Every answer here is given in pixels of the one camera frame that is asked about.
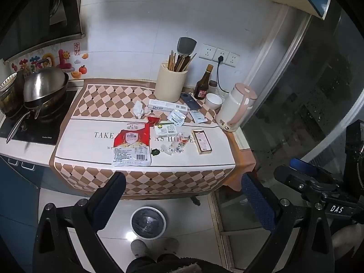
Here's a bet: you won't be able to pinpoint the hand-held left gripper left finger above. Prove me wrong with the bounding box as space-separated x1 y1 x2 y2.
33 171 127 273

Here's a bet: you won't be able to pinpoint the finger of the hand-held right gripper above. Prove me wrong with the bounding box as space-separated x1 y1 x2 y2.
274 165 327 203
289 158 336 183

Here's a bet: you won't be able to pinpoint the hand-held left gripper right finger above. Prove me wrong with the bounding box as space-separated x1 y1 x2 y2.
241 173 335 273

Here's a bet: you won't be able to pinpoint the white round trash bin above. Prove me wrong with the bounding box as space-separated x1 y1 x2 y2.
130 206 167 239

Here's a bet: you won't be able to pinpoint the red and white sugar bag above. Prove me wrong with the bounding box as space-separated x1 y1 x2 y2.
112 123 152 167

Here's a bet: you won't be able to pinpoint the white tissue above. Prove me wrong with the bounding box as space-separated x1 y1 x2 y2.
132 101 150 119

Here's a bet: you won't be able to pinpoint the checkered brown table mat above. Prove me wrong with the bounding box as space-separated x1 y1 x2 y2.
49 78 258 200

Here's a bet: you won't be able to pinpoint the beige rectangular box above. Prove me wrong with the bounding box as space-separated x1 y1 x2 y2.
191 129 213 154

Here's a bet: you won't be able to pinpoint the white and pink kettle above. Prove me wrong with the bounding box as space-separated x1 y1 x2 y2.
215 83 258 133

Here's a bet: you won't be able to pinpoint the person's black fuzzy legs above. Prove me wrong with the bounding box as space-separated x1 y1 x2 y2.
125 254 222 273

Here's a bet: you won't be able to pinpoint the small green and white box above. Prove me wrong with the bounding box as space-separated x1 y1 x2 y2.
154 123 177 137

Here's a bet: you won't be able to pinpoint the crumpled clear plastic wrapper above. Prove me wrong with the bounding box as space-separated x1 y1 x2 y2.
161 132 192 155

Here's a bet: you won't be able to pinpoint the blue base cabinet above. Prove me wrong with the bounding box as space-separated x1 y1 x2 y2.
0 154 52 234

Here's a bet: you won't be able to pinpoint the black induction cooktop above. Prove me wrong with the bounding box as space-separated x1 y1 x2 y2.
0 87 78 146

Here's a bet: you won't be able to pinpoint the white sachet with dark print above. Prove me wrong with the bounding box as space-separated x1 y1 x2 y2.
189 110 208 124
166 110 187 126

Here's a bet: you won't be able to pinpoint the white bowl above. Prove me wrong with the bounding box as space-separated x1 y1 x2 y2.
205 92 223 111

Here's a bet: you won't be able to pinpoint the long white toothpaste box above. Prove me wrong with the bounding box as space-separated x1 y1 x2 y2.
148 99 189 115

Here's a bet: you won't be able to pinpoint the dark frying pan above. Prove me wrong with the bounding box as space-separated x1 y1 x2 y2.
6 89 69 144

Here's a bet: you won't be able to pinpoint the dark blue flat case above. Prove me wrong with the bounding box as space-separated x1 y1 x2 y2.
180 92 201 111

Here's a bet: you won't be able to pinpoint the dark sauce bottle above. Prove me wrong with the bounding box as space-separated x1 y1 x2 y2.
194 64 214 101

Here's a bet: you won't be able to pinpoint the beige utensil holder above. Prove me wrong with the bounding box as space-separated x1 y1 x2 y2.
154 63 188 103

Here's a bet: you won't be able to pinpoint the steel wok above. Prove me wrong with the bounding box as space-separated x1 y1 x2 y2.
23 65 69 103

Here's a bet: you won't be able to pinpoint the dark cooking pot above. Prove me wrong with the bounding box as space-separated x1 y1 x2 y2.
0 75 27 119

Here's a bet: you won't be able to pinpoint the bundle of wooden chopsticks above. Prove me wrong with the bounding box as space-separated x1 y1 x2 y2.
167 50 197 73

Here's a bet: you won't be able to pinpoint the patterned bowl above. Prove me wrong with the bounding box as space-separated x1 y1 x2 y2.
0 72 18 92

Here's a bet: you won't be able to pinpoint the grey spatula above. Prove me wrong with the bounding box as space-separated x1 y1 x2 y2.
177 37 197 60

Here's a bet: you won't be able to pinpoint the black range hood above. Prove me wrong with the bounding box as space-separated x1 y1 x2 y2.
0 0 86 61

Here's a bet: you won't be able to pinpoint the white wall socket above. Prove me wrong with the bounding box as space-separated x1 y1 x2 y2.
198 44 217 60
213 48 229 64
225 52 240 68

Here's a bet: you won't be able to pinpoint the black plug and cable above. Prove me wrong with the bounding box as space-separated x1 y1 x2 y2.
217 56 228 93

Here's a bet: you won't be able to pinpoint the colourful wall stickers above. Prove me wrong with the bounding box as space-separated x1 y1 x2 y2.
11 41 89 79

